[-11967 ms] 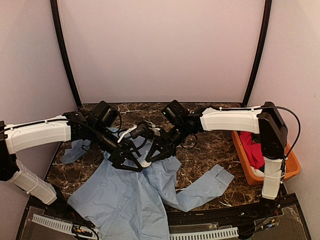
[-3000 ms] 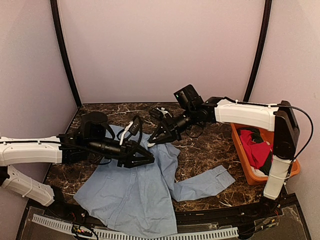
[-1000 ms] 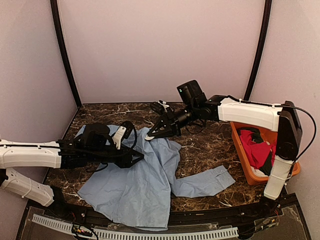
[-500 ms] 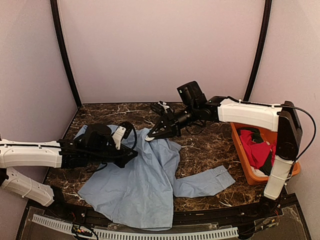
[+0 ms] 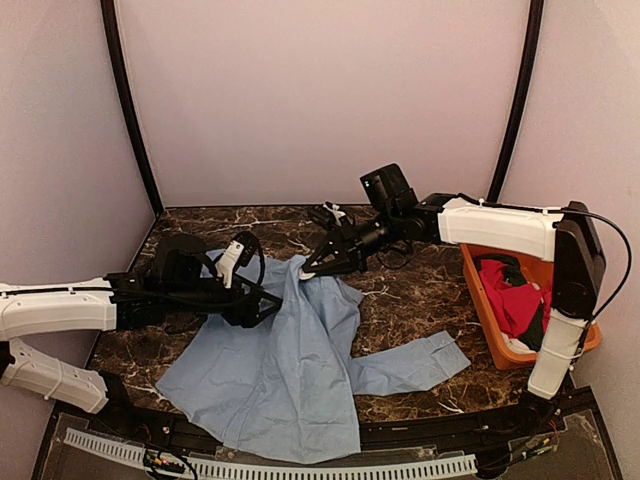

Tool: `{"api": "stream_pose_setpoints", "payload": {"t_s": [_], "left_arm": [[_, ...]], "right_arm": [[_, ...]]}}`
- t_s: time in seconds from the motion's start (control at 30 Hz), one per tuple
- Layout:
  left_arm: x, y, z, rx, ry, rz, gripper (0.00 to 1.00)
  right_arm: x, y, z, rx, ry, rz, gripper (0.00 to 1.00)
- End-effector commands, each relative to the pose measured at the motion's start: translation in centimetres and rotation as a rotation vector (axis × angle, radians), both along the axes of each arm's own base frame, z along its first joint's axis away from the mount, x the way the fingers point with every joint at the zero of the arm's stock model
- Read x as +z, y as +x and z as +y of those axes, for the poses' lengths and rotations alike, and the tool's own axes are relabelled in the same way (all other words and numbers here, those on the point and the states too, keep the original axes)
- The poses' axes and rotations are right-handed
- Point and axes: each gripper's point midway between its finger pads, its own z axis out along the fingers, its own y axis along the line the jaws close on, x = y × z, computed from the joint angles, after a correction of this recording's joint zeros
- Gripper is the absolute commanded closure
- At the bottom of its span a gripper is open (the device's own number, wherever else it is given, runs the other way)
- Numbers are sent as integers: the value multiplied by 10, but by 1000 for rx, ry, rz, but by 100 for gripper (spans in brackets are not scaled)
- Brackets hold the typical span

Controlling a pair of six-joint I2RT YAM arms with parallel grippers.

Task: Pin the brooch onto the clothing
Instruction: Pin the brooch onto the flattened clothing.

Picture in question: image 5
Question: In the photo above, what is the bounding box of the black frame post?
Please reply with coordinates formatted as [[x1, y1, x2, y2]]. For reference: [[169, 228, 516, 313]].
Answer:
[[100, 0, 164, 217], [486, 0, 545, 202]]

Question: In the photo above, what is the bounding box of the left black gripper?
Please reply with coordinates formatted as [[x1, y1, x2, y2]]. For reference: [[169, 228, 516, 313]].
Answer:
[[164, 272, 284, 328]]

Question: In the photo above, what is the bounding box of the round iridescent brooch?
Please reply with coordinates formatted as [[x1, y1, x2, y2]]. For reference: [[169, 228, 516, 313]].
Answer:
[[299, 268, 315, 281]]

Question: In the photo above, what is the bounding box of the light blue shirt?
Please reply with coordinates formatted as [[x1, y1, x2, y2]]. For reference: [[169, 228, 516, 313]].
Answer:
[[156, 255, 470, 432]]

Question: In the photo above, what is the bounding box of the orange plastic basin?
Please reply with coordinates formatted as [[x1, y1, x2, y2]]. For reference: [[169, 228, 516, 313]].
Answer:
[[459, 242, 601, 371]]

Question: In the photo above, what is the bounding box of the white garment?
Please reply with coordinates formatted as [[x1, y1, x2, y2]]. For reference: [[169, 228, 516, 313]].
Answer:
[[501, 333, 537, 356]]

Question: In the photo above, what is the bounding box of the left black frame post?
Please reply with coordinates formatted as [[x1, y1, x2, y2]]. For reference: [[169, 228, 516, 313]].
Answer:
[[100, 0, 164, 217]]

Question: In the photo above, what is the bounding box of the right black frame post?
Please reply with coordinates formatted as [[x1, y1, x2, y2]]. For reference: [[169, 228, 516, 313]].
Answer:
[[486, 0, 545, 202]]

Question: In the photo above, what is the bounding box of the red garment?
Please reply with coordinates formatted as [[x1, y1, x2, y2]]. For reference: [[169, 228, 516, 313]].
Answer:
[[478, 258, 554, 344]]

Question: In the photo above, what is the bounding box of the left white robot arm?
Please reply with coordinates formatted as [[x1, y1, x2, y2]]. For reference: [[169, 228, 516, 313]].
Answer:
[[1, 231, 282, 436]]

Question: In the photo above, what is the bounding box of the white slotted cable duct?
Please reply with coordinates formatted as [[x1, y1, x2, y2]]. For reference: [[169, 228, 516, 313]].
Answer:
[[63, 428, 478, 480]]

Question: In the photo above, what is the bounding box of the black front rail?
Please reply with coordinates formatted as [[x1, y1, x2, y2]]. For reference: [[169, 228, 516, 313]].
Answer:
[[64, 387, 595, 464]]

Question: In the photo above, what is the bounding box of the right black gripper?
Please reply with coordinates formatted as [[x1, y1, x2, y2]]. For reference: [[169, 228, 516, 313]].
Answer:
[[303, 205, 401, 272]]

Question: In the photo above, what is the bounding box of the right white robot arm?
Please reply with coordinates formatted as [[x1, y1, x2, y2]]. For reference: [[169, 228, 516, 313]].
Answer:
[[300, 164, 606, 434]]

